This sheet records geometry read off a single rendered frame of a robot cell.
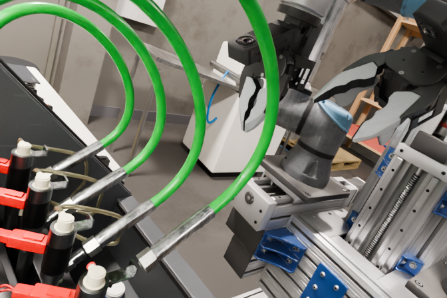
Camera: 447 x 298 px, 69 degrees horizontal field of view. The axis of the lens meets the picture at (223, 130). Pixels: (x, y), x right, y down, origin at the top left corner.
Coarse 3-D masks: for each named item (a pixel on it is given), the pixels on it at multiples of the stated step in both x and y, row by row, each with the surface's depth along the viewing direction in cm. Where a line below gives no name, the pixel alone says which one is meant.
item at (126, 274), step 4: (124, 268) 34; (128, 268) 34; (108, 272) 33; (112, 272) 33; (116, 272) 33; (120, 272) 33; (124, 272) 33; (128, 272) 34; (108, 276) 32; (112, 276) 32; (116, 276) 33; (120, 276) 33; (124, 276) 33; (128, 276) 33; (132, 276) 33; (112, 280) 32; (116, 280) 32; (120, 280) 32; (124, 280) 33; (104, 284) 31; (112, 284) 32
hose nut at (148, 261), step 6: (144, 252) 34; (150, 252) 34; (138, 258) 34; (144, 258) 34; (150, 258) 34; (156, 258) 34; (144, 264) 34; (150, 264) 34; (156, 264) 35; (150, 270) 34
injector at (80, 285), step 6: (84, 276) 31; (78, 282) 30; (108, 282) 31; (78, 288) 30; (84, 288) 30; (102, 288) 30; (78, 294) 30; (84, 294) 30; (90, 294) 30; (96, 294) 30; (102, 294) 30
